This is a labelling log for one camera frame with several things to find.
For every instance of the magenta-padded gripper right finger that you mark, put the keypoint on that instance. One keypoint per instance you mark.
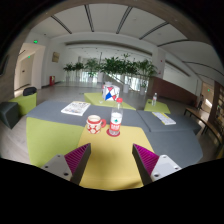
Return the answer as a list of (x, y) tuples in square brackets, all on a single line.
[(156, 165)]

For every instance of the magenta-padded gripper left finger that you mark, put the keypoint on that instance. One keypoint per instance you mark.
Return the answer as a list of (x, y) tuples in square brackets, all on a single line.
[(65, 165)]

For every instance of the clear water bottle red cap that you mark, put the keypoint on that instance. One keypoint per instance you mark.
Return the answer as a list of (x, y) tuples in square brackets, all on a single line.
[(115, 120)]

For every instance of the small clear water bottle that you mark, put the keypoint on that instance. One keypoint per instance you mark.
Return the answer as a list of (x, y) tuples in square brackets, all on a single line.
[(154, 100)]

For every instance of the yellow-edged open booklet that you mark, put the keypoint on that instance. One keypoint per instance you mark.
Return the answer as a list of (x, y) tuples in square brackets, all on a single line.
[(164, 118)]

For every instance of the red floral mug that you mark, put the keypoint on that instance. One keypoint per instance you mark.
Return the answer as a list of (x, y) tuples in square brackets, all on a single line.
[(94, 125)]

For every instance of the white printed magazine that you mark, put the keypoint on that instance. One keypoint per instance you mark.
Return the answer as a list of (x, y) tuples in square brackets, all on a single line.
[(76, 108)]

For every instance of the long wooden bench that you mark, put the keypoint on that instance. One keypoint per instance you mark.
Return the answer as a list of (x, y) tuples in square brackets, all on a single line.
[(205, 123)]

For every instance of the lime green seat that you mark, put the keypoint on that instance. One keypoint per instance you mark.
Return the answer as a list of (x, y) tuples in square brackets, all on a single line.
[(25, 104)]

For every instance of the dark grey seat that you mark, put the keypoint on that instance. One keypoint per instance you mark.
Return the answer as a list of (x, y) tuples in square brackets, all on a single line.
[(8, 115)]

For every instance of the person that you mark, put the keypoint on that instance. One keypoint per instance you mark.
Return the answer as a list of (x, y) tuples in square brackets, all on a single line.
[(201, 102)]

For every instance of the black chair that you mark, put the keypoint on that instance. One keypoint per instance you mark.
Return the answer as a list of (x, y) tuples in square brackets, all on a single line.
[(29, 91)]

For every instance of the white cube red blue triangles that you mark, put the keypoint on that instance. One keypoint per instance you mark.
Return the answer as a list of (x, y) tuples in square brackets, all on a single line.
[(111, 93)]

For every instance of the red fire extinguisher box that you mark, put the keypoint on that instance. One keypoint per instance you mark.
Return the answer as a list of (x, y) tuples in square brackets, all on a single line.
[(52, 80)]

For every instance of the wooden shelf unit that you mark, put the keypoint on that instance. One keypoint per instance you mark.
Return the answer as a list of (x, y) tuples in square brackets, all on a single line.
[(220, 106)]

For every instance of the group of potted plants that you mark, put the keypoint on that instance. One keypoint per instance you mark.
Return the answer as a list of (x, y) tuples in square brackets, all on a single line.
[(113, 66)]

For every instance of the green exit sign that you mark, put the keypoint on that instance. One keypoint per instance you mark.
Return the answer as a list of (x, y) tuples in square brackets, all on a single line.
[(35, 41)]

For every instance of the framed wall picture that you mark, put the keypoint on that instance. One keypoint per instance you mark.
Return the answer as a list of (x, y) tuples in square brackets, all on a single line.
[(55, 57)]

